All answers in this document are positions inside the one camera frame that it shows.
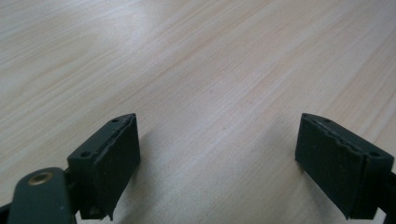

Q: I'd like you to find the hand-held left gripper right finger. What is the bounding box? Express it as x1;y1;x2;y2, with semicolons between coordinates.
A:
294;112;395;220

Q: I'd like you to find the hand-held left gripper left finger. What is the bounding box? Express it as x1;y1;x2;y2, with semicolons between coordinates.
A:
66;112;141;221

